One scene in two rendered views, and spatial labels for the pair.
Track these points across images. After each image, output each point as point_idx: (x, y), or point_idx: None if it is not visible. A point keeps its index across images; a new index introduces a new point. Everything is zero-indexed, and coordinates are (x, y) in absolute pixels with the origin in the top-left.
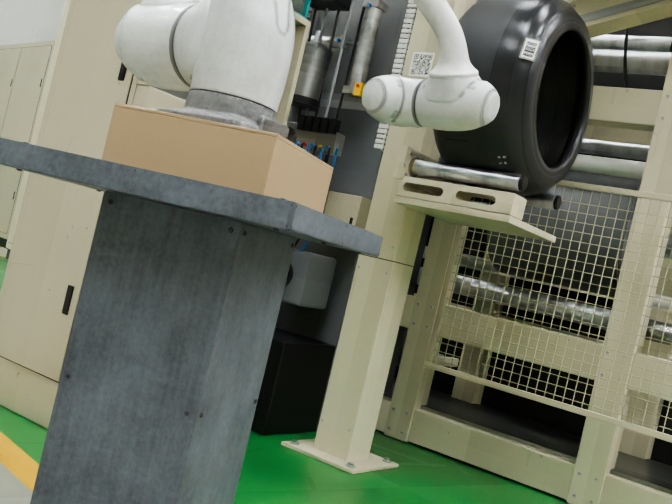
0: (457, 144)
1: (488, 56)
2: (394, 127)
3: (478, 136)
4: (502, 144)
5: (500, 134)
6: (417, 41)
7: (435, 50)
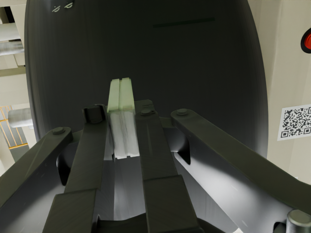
0: (182, 11)
1: None
2: None
3: (124, 46)
4: (59, 40)
5: (65, 65)
6: (307, 148)
7: (276, 144)
